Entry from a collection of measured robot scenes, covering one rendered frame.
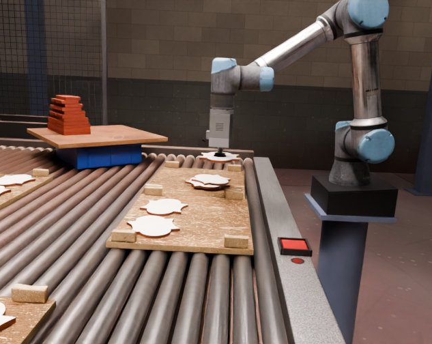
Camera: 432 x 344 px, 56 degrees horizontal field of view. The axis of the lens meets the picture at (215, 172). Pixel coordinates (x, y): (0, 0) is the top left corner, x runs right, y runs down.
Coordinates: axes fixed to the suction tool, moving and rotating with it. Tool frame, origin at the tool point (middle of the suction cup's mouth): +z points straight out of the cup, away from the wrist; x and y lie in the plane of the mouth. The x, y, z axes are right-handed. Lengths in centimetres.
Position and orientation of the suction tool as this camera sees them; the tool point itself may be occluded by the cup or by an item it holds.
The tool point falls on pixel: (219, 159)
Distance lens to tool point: 133.1
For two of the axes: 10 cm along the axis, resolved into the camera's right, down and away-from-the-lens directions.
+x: 9.9, 0.7, -1.4
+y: -1.5, 2.2, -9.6
